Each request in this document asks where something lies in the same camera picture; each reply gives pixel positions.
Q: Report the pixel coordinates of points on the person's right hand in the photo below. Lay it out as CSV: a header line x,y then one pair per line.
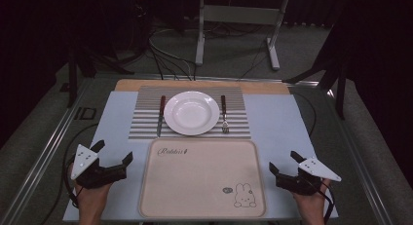
x,y
310,204

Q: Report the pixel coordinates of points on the grey striped placemat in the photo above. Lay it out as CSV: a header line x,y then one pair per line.
x,y
146,121

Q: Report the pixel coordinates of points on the white round plate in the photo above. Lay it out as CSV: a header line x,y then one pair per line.
x,y
191,113

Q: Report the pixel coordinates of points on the grey metal stand frame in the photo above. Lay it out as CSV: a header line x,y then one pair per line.
x,y
240,14

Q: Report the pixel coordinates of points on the person's left hand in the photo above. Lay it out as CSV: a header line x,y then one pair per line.
x,y
94,197

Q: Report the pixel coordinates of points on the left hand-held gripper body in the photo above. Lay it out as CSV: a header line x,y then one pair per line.
x,y
85,160

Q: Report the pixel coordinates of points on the beige mat with rabbit print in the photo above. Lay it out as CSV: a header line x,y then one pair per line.
x,y
195,182

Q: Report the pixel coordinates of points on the pale blue table sheet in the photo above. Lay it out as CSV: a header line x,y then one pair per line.
x,y
276,127

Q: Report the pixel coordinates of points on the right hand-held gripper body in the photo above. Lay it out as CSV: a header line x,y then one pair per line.
x,y
316,169

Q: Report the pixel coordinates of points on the black stand with angled legs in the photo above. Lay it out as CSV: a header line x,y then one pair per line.
x,y
73,75
339,85

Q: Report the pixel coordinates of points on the aluminium floor rail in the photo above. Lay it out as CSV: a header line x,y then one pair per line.
x,y
207,78
360,160
42,160

